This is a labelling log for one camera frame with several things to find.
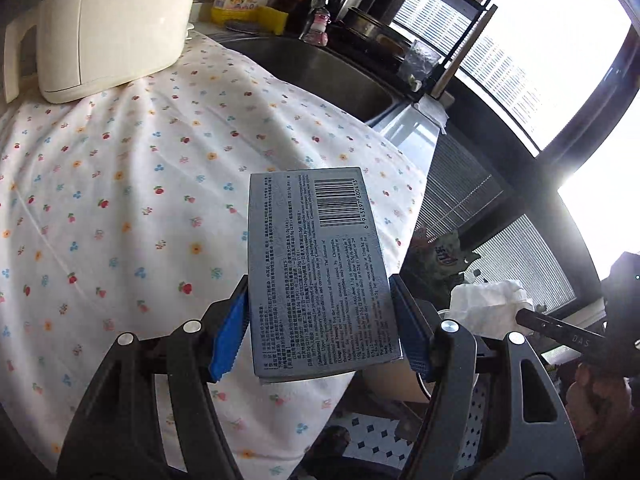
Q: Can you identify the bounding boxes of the small pink bottle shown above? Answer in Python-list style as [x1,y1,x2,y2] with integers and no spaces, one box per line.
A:
[299,0,331,47]

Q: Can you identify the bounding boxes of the white plastic bag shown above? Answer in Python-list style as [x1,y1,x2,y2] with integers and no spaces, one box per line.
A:
[439,280,534,340]

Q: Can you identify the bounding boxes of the grey printed cardboard box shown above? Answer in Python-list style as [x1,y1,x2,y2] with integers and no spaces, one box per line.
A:
[247,167,402,382]

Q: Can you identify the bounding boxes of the green white detergent refill pouch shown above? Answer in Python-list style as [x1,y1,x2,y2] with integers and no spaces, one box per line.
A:
[411,229,480,289]

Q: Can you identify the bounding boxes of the black dish rack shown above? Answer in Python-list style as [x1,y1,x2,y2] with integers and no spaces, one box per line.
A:
[334,0,516,104]

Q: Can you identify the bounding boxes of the floral white tablecloth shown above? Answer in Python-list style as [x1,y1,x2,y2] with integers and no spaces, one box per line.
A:
[1,34,426,469]

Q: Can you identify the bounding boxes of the white round trash bin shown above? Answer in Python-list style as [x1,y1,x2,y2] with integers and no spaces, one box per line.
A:
[362,360,431,403]

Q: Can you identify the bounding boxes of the wooden cutting board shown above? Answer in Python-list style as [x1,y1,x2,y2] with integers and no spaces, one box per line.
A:
[431,4,498,100]

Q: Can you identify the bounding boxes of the cream air fryer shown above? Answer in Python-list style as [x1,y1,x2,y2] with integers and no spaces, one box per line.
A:
[3,0,193,104]

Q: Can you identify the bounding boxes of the stainless steel sink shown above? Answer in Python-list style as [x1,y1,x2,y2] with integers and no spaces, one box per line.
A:
[222,37,404,126]

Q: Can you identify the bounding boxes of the person's right hand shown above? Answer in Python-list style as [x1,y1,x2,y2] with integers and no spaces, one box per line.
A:
[565,363,634,450]

